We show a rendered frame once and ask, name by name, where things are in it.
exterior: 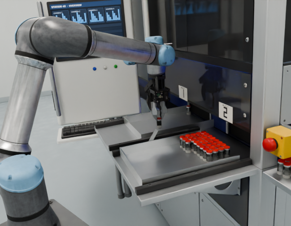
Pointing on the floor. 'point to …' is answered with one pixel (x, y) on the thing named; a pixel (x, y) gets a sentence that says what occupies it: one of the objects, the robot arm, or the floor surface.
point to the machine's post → (265, 103)
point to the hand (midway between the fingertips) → (158, 116)
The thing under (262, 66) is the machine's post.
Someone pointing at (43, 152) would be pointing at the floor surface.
